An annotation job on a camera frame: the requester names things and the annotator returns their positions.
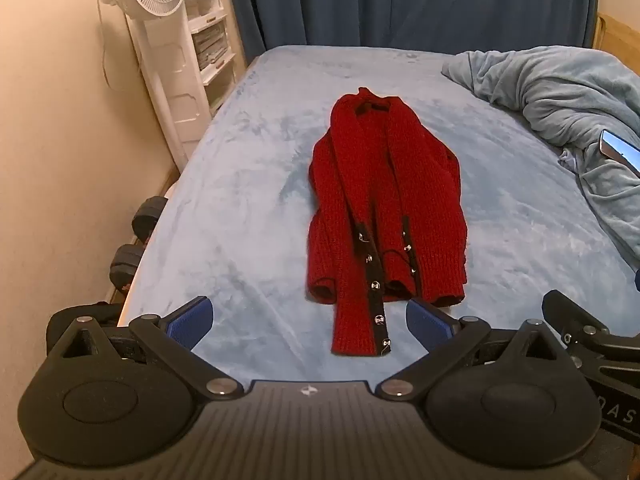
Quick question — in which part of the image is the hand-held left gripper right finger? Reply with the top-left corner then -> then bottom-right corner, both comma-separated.
375,298 -> 569,401

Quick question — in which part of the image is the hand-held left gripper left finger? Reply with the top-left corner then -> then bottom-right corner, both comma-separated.
46,296 -> 245,401

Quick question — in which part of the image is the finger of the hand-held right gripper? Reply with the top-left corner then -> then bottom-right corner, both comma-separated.
542,289 -> 613,350

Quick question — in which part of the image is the red knit cardigan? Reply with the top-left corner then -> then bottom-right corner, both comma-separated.
306,87 -> 469,358

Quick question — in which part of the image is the black dumbbell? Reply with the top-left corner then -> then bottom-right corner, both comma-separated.
110,244 -> 147,287
133,196 -> 170,234

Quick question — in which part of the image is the bed with light blue sheet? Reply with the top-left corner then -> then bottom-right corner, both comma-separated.
117,44 -> 640,387

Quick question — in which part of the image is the smartphone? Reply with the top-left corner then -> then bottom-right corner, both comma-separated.
598,129 -> 640,178

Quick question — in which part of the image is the grey-blue fleece blanket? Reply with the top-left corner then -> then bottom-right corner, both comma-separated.
441,46 -> 640,267

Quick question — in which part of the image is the white shelf unit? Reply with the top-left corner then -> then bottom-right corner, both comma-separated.
184,0 -> 247,117

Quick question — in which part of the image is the stack of papers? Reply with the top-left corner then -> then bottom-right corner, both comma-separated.
192,24 -> 232,72

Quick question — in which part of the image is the dark blue curtain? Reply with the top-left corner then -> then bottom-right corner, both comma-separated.
223,0 -> 601,61

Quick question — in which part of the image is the wooden bed frame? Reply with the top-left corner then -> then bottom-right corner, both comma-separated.
596,12 -> 640,63

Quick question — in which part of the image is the white fan cord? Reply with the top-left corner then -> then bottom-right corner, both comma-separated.
97,0 -> 127,92

